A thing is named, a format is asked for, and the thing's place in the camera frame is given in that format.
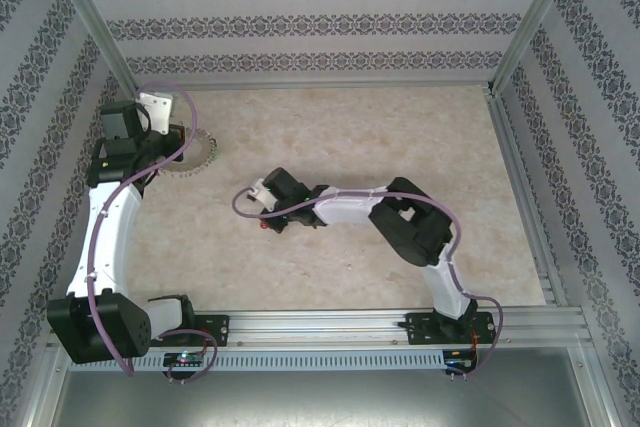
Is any metal keyring with wire loops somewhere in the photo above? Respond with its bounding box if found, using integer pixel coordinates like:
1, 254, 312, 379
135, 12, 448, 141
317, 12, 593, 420
158, 129, 221, 182

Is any white slotted cable duct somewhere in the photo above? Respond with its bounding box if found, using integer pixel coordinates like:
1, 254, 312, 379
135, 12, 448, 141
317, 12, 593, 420
130, 350, 446, 372

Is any aluminium back beam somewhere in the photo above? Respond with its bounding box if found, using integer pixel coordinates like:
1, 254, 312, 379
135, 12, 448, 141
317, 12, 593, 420
133, 77, 496, 94

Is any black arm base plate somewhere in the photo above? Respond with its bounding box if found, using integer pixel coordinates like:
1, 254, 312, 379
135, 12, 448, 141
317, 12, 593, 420
149, 314, 231, 348
402, 311, 504, 347

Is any aluminium mounting rail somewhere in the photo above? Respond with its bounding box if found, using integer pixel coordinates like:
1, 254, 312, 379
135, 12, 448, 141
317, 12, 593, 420
47, 310, 586, 348

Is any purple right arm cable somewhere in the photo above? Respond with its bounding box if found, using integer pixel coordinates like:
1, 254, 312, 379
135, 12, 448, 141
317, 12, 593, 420
232, 186, 504, 381

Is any aluminium side rail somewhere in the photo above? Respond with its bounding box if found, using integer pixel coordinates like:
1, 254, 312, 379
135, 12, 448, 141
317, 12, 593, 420
487, 91, 569, 308

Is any small circuit board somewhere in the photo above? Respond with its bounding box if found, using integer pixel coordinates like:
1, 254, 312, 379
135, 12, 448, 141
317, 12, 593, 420
443, 349, 479, 374
163, 351, 209, 371

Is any aluminium frame post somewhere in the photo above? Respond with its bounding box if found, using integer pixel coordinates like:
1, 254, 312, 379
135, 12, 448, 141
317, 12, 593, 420
39, 0, 144, 98
485, 0, 586, 97

